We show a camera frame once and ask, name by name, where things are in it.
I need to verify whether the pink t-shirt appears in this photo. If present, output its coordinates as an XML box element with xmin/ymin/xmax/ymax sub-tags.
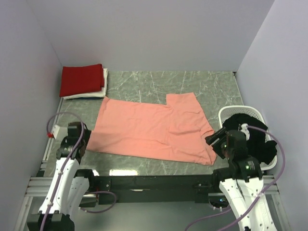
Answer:
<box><xmin>87</xmin><ymin>92</ymin><xmax>216</xmax><ymax>166</ymax></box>

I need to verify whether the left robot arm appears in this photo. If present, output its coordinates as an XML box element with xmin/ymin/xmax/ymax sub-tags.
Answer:
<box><xmin>26</xmin><ymin>122</ymin><xmax>96</xmax><ymax>231</ymax></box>

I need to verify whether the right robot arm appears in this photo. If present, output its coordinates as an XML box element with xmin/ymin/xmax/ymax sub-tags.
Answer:
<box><xmin>205</xmin><ymin>124</ymin><xmax>277</xmax><ymax>231</ymax></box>

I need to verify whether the black t-shirt in basket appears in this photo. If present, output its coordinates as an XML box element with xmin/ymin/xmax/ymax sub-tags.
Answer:
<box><xmin>222</xmin><ymin>113</ymin><xmax>277</xmax><ymax>165</ymax></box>

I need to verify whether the folded blue t-shirt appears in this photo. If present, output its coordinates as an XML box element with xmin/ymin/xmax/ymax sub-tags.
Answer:
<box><xmin>77</xmin><ymin>97</ymin><xmax>103</xmax><ymax>100</ymax></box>

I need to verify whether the white plastic laundry basket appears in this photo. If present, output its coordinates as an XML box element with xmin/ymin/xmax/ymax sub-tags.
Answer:
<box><xmin>218</xmin><ymin>105</ymin><xmax>277</xmax><ymax>171</ymax></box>

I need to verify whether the folded white t-shirt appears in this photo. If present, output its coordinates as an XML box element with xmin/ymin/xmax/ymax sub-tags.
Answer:
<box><xmin>63</xmin><ymin>68</ymin><xmax>108</xmax><ymax>100</ymax></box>

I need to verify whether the folded red t-shirt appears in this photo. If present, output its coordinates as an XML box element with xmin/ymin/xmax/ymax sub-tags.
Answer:
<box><xmin>59</xmin><ymin>64</ymin><xmax>105</xmax><ymax>97</ymax></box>

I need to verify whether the black base beam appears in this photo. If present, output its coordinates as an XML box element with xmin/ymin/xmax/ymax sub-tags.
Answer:
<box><xmin>67</xmin><ymin>175</ymin><xmax>240</xmax><ymax>208</ymax></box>

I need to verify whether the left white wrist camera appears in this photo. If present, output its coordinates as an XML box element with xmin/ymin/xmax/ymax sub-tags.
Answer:
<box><xmin>47</xmin><ymin>125</ymin><xmax>68</xmax><ymax>141</ymax></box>

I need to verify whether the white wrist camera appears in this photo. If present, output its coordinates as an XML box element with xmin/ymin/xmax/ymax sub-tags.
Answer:
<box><xmin>238</xmin><ymin>123</ymin><xmax>250</xmax><ymax>141</ymax></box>
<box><xmin>47</xmin><ymin>125</ymin><xmax>68</xmax><ymax>141</ymax></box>

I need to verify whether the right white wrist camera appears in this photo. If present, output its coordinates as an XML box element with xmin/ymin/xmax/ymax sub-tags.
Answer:
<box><xmin>238</xmin><ymin>123</ymin><xmax>250</xmax><ymax>141</ymax></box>

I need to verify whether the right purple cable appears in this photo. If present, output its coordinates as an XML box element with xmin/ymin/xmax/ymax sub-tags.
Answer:
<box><xmin>184</xmin><ymin>124</ymin><xmax>286</xmax><ymax>231</ymax></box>

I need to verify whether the aluminium frame rail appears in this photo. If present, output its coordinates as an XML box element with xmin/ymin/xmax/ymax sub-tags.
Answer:
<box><xmin>13</xmin><ymin>156</ymin><xmax>70</xmax><ymax>231</ymax></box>

